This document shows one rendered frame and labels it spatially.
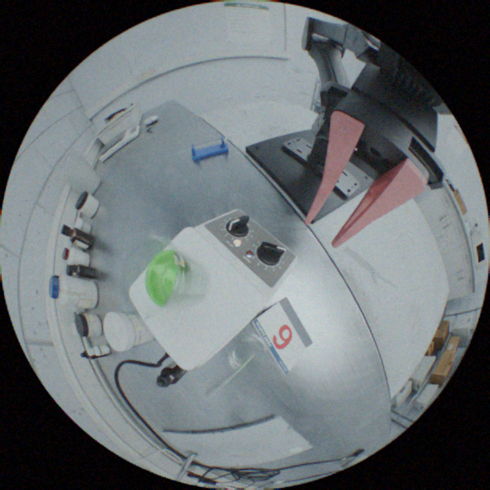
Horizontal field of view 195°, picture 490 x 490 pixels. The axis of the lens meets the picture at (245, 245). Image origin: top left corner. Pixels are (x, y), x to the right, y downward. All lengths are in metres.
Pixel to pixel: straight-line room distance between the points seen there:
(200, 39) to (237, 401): 1.84
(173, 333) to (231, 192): 0.26
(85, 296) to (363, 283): 0.58
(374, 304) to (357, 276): 0.07
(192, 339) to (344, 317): 0.23
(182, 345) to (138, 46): 1.63
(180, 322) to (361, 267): 0.30
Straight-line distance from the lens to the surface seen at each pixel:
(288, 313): 0.23
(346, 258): 0.29
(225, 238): 0.18
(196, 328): 0.15
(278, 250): 0.17
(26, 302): 0.56
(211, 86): 1.60
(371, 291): 0.32
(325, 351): 0.28
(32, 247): 0.63
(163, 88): 1.51
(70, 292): 0.40
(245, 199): 0.28
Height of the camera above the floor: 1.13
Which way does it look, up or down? 71 degrees down
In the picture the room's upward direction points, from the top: 10 degrees counter-clockwise
